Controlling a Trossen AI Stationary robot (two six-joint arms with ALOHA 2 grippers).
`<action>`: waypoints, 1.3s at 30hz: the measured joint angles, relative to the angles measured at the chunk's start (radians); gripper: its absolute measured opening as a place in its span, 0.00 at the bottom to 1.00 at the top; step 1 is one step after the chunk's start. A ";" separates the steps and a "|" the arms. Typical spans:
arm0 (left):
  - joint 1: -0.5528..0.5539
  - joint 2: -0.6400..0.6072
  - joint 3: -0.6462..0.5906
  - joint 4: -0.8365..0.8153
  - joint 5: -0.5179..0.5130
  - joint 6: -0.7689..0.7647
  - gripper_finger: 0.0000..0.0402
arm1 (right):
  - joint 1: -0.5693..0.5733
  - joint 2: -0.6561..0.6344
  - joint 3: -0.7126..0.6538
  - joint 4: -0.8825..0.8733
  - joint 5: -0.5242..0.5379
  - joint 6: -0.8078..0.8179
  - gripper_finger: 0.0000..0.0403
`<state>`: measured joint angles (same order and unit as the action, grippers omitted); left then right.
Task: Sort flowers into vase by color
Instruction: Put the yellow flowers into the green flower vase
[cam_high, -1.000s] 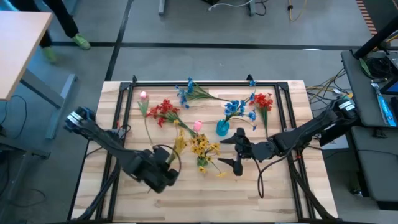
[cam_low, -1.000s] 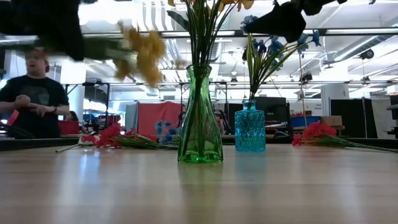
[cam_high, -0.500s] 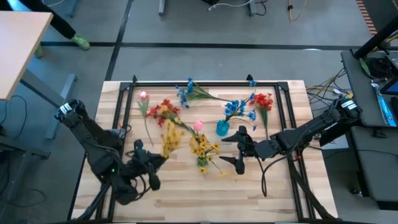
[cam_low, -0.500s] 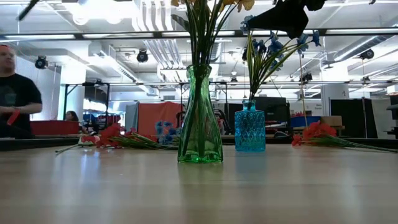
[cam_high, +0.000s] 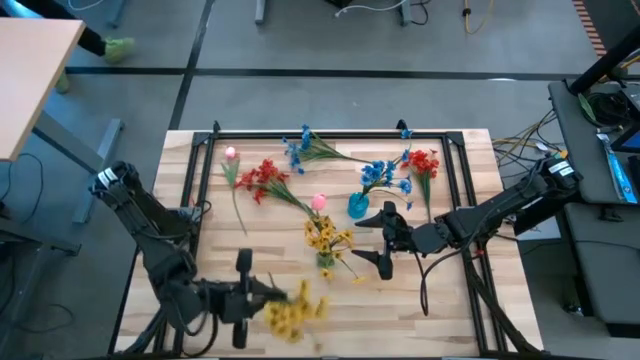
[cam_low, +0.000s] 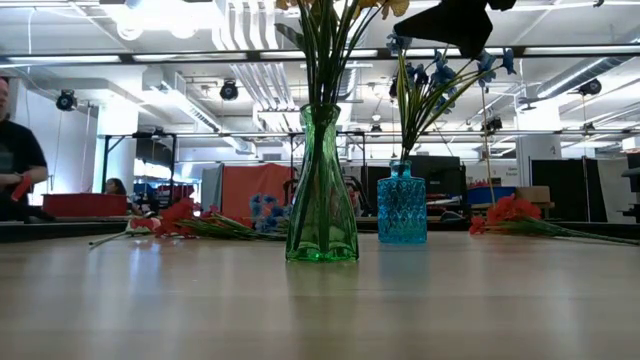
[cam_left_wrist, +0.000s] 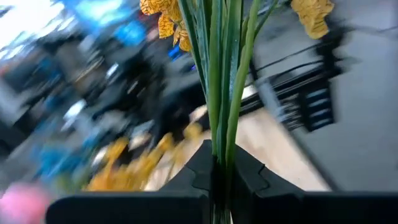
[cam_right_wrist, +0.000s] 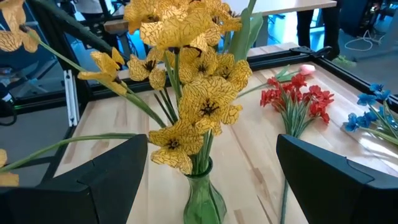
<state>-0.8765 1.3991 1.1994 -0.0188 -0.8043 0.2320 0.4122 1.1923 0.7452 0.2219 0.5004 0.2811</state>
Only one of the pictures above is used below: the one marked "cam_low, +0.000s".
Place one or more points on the blue artificial flower bunch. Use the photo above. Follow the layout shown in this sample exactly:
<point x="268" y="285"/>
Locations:
<point x="270" y="210"/>
<point x="407" y="125"/>

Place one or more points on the red artificial flower bunch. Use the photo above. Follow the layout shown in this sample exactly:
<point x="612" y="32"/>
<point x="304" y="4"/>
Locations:
<point x="510" y="210"/>
<point x="177" y="212"/>

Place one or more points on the pink artificial tulip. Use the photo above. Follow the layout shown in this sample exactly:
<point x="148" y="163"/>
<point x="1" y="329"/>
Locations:
<point x="145" y="223"/>

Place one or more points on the blue glass vase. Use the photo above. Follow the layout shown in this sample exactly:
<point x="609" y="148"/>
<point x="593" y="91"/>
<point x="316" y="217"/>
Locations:
<point x="402" y="210"/>

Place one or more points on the green glass vase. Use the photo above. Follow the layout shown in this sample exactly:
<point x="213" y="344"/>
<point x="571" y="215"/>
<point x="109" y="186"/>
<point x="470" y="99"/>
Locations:
<point x="322" y="240"/>

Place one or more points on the black monitor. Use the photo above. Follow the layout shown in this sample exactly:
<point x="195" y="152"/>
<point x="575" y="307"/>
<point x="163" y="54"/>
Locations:
<point x="440" y="172"/>

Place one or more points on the blue bin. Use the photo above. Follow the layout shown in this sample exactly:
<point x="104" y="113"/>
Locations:
<point x="492" y="196"/>

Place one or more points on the cardboard box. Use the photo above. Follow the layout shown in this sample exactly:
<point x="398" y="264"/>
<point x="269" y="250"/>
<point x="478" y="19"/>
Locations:
<point x="535" y="194"/>

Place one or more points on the black partition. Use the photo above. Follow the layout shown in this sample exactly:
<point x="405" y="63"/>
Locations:
<point x="565" y="190"/>

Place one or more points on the black overhead crossbar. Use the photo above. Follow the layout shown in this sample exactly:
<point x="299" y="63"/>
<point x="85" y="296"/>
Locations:
<point x="200" y="56"/>

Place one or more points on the orange partition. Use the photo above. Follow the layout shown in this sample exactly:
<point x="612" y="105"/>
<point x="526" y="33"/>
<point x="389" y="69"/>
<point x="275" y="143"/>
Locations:
<point x="250" y="185"/>

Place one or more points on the person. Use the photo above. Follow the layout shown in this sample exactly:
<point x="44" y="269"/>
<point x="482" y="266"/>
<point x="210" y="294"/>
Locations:
<point x="116" y="187"/>
<point x="20" y="150"/>

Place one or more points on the red bin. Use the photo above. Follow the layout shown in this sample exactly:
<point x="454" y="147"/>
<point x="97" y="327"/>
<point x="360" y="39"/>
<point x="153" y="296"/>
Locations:
<point x="85" y="205"/>

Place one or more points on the red hand-held object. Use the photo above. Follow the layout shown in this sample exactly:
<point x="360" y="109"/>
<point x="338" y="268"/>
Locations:
<point x="21" y="187"/>

